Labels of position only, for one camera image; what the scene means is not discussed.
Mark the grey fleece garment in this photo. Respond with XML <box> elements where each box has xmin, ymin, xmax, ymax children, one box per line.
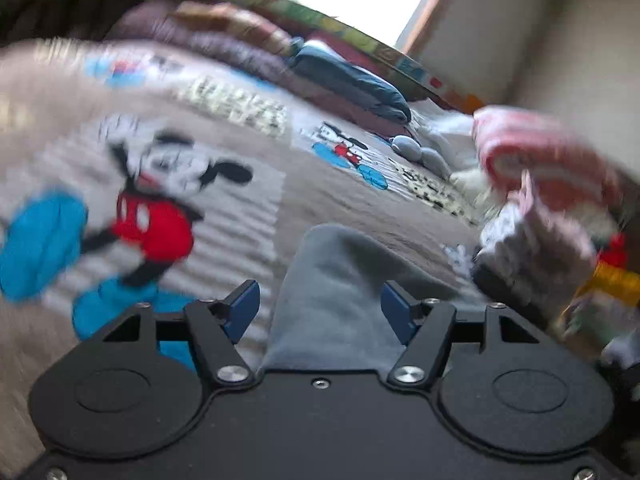
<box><xmin>262</xmin><ymin>224</ymin><xmax>486</xmax><ymax>376</ymax></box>

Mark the pile of folded clothes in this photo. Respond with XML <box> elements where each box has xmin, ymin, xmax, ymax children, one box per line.
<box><xmin>471</xmin><ymin>106</ymin><xmax>622</xmax><ymax>327</ymax></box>

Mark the grey plush toy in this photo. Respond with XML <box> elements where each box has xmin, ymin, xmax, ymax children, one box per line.
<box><xmin>390</xmin><ymin>136</ymin><xmax>451</xmax><ymax>180</ymax></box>

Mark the Mickey Mouse bed blanket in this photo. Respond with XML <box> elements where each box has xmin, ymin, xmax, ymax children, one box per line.
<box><xmin>1</xmin><ymin>41</ymin><xmax>480</xmax><ymax>474</ymax></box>

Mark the blue pillow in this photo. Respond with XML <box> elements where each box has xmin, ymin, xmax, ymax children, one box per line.
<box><xmin>290</xmin><ymin>40</ymin><xmax>412</xmax><ymax>125</ymax></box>

